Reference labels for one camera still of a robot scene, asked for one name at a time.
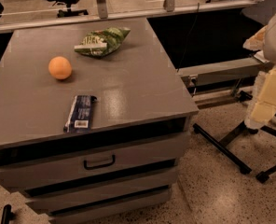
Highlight grey metal rail frame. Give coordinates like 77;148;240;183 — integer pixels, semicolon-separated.
178;57;272;109

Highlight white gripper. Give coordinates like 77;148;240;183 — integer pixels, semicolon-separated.
244;13;276;129

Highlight grey drawer cabinet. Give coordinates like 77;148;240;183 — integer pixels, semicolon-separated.
0;18;198;224

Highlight black drawer handle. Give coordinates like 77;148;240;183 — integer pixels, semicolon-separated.
83;155;116;170

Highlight orange fruit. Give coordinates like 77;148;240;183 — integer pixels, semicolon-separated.
48;56;72;80

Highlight black cable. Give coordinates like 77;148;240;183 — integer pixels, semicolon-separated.
175;2;200;73

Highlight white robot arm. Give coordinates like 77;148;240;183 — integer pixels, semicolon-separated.
242;0;276;129

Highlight dark blue snack bar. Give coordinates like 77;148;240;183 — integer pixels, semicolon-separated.
63;95;97;133

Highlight white small box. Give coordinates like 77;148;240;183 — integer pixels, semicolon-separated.
254;50;269;63

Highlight black caster bottom left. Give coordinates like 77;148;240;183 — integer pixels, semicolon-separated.
1;204;15;224

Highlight green chip bag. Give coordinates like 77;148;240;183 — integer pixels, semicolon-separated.
74;27;131;58

